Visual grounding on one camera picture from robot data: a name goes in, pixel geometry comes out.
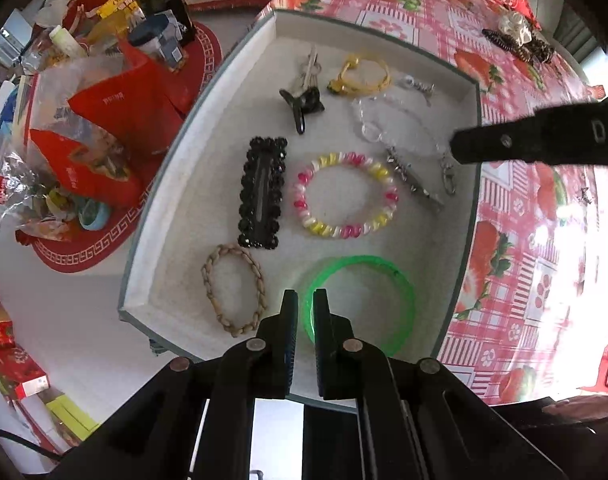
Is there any yellow green box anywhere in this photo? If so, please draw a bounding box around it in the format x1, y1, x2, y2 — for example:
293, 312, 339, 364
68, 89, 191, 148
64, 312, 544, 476
46, 394, 102, 443

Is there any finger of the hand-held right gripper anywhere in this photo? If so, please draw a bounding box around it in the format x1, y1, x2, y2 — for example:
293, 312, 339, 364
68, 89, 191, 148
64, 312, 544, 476
450, 110, 539, 166

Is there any white flocked jewelry tray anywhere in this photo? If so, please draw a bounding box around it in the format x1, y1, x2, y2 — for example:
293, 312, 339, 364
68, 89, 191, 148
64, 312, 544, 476
118, 9, 483, 412

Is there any small silver charm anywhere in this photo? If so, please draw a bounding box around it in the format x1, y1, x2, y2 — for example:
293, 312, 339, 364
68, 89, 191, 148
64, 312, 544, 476
400, 75, 436, 107

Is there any teal tape roll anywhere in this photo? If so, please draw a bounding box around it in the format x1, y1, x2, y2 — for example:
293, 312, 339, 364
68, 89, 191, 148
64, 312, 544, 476
78, 199, 112, 232

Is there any black cable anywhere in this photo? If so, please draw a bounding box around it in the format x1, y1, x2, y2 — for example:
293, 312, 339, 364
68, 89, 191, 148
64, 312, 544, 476
0, 427, 65, 461

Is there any pink strawberry print tablecloth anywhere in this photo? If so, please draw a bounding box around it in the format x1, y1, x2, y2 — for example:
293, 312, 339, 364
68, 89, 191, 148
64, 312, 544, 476
256, 0, 608, 407

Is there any clear bead chain with clasp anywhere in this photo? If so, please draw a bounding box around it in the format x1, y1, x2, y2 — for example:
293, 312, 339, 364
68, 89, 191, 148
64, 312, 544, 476
353, 95, 458, 196

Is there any beige braided bracelet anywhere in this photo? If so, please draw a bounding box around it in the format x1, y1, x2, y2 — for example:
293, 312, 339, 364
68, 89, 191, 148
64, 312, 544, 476
200, 243, 268, 339

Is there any yellow snack packet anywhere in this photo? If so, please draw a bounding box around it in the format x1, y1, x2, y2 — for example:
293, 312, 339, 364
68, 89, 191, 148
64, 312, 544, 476
95, 0, 147, 23

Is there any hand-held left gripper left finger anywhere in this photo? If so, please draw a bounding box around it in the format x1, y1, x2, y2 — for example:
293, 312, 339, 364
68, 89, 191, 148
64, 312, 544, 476
54, 289, 300, 480

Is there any stack of red boxes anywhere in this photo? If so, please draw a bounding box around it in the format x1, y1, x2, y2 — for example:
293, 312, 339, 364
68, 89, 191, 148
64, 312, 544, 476
0, 280, 50, 401

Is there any black hair comb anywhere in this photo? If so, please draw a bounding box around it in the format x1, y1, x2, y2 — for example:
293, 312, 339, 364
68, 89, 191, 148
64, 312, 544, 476
481, 27, 517, 53

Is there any white plastic bottle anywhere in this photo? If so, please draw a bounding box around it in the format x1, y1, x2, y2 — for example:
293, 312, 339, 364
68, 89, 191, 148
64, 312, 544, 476
48, 25, 87, 58

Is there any silver metal hair clip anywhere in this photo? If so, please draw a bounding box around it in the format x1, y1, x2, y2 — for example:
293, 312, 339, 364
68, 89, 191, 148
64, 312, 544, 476
290, 46, 324, 98

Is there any silver rhinestone hair clip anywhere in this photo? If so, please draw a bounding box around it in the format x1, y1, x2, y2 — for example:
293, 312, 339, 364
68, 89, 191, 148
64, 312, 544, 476
385, 146, 445, 213

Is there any pink yellow beaded bracelet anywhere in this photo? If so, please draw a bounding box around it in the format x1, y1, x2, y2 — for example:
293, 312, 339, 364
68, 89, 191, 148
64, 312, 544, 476
293, 151, 400, 240

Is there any red paper bag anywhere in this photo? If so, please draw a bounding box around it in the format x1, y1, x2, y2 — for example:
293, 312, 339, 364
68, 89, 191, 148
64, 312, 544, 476
66, 37, 185, 161

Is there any dark spotted hair claw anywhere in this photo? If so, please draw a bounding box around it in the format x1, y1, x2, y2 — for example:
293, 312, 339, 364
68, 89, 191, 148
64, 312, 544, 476
513, 35, 556, 65

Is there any red printed plastic bag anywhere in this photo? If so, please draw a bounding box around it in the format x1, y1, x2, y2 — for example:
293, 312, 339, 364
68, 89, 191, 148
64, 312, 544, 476
29, 127, 145, 208

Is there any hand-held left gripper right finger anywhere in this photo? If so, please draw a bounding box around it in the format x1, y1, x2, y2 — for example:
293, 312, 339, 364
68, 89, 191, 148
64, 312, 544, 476
312, 289, 570, 480

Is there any green translucent bangle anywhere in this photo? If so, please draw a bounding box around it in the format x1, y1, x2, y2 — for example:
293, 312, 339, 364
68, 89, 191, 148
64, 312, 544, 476
303, 255, 417, 358

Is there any black rectangular snap hair clip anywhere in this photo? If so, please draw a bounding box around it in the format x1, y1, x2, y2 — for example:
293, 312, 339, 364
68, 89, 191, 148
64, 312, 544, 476
237, 136, 289, 251

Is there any black claw hair clip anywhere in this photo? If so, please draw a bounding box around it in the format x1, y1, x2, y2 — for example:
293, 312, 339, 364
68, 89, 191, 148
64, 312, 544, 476
279, 86, 326, 136

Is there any dark blue lidded jar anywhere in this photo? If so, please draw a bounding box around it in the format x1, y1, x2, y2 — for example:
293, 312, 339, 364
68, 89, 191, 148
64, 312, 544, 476
128, 14, 186, 72

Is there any yellow cord bracelet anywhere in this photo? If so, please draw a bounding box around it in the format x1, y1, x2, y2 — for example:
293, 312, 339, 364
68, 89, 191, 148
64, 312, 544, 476
327, 53, 392, 98

